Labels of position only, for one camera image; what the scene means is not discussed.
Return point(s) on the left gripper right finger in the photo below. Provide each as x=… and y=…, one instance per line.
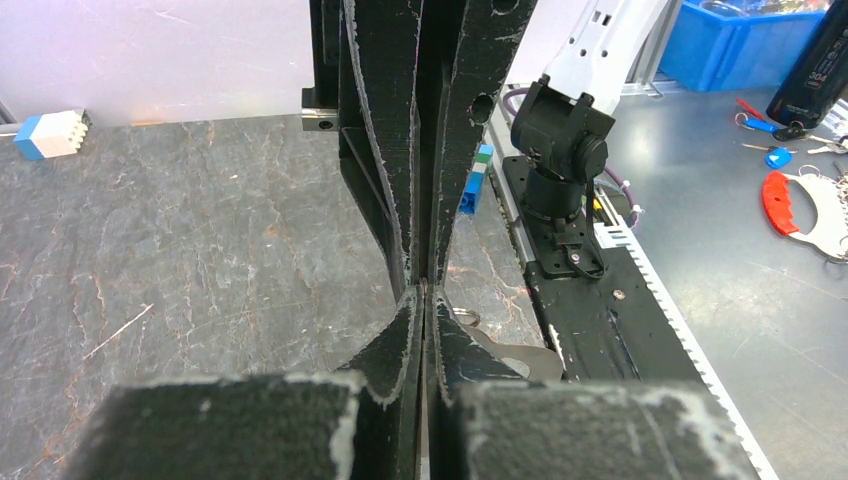
x=488, y=422

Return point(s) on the red handled key organizer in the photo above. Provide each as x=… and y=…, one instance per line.
x=809, y=207

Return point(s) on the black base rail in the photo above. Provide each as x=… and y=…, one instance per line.
x=593, y=305

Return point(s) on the blue plastic storage bin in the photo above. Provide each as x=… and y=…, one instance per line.
x=708, y=51

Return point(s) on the blue white toy brick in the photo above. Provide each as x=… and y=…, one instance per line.
x=52, y=135

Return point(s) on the blue green brick stack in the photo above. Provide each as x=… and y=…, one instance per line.
x=473, y=188

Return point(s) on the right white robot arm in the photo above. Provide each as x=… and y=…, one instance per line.
x=561, y=124

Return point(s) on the metal key organizer plate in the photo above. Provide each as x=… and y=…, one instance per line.
x=538, y=364

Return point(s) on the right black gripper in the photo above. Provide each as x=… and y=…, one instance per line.
x=470, y=48

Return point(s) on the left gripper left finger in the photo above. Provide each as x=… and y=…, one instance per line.
x=357, y=422

